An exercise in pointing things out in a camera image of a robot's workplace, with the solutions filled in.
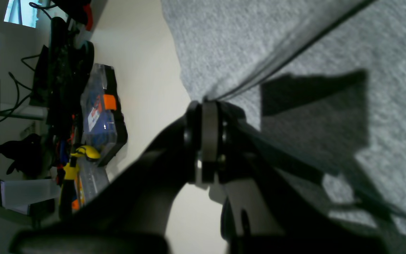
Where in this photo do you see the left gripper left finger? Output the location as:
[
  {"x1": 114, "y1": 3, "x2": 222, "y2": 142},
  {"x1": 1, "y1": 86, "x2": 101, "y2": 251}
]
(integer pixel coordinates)
[{"x1": 9, "y1": 101, "x2": 201, "y2": 254}]

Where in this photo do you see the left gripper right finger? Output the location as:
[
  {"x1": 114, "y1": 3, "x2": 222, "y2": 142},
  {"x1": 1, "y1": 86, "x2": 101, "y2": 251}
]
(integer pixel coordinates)
[{"x1": 201, "y1": 101, "x2": 388, "y2": 254}]

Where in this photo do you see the grey T-shirt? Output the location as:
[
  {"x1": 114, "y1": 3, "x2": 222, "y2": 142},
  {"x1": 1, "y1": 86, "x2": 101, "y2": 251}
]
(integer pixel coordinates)
[{"x1": 161, "y1": 0, "x2": 406, "y2": 245}]

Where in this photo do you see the yellow black tool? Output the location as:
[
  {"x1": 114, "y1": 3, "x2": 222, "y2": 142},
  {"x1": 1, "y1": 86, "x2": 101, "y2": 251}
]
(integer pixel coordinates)
[{"x1": 58, "y1": 145, "x2": 100, "y2": 220}]

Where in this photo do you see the clear organizer box orange latch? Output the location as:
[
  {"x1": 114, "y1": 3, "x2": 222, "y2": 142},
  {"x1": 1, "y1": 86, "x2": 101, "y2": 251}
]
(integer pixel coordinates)
[{"x1": 80, "y1": 63, "x2": 128, "y2": 167}]

